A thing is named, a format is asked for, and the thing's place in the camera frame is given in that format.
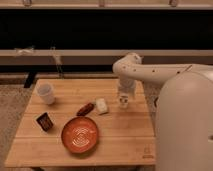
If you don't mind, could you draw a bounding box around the white wrapped packet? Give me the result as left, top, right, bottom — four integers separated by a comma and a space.
96, 98, 108, 114

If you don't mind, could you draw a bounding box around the white paper cup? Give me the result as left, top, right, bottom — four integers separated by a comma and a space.
36, 83, 55, 105

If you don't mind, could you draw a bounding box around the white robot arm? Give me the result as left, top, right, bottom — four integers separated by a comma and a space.
113, 53, 213, 171

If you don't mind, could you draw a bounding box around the orange ceramic bowl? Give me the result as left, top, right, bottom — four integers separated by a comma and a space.
61, 117, 99, 154

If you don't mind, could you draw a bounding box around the wooden table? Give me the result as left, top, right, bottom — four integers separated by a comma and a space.
5, 79, 155, 167

